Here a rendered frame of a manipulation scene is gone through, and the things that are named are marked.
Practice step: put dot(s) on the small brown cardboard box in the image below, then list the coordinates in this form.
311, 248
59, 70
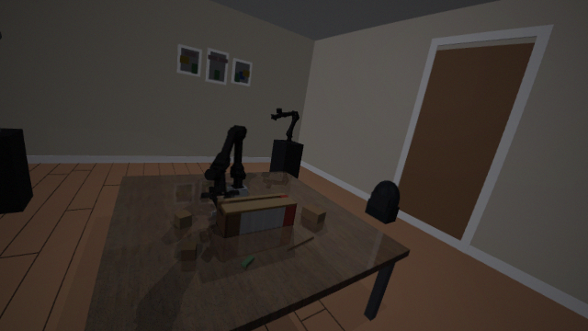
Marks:
188, 251

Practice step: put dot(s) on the small green block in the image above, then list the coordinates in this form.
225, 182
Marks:
246, 262

